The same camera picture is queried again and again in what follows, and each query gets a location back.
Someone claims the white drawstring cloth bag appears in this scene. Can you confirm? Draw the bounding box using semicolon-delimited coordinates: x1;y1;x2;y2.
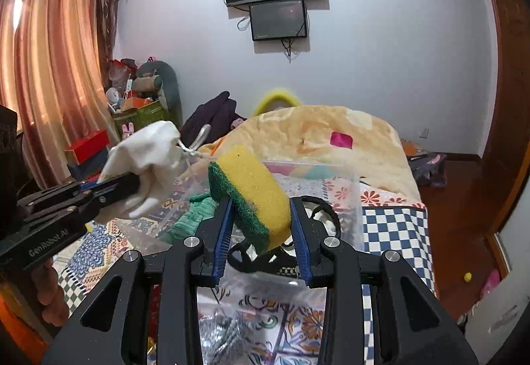
95;120;204;219

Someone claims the green knitted glove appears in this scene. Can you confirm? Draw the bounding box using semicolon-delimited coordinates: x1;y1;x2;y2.
159;193;218;245

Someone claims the yellow green sponge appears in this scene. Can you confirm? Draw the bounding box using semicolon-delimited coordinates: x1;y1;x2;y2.
207;145;291;255

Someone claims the person's left hand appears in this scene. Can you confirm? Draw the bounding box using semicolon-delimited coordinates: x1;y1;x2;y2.
31;258;69;327

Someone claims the red box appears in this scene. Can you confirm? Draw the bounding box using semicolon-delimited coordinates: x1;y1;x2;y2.
64;130;110;165

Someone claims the pink bunny doll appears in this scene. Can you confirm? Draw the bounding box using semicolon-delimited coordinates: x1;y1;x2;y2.
121;122;135;140

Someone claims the green cardboard box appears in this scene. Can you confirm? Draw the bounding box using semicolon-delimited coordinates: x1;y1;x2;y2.
112;101;172;135

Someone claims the blue white checkered cloth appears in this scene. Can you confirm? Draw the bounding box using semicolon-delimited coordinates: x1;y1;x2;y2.
360;204;436;295

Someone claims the grey plush toy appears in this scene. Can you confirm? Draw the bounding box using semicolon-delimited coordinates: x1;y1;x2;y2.
132;60;183;125

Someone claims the dark purple clothing pile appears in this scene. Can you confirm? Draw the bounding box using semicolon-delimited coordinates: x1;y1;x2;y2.
180;91;246;147

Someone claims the clear plastic storage bin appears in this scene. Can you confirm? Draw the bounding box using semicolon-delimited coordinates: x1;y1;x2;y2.
115;157;366;287

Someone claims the orange pink curtain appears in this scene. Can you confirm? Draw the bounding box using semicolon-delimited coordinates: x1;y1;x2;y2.
1;0;120;188

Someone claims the yellow curved plush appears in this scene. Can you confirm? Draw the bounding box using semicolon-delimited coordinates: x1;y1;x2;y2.
252;88;301;117

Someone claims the yellow patterned quilt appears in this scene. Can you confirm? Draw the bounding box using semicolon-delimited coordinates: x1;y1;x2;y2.
199;105;420;200

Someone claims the small dark wall monitor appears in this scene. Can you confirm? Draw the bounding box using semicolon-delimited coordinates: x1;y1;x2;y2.
249;0;308;42

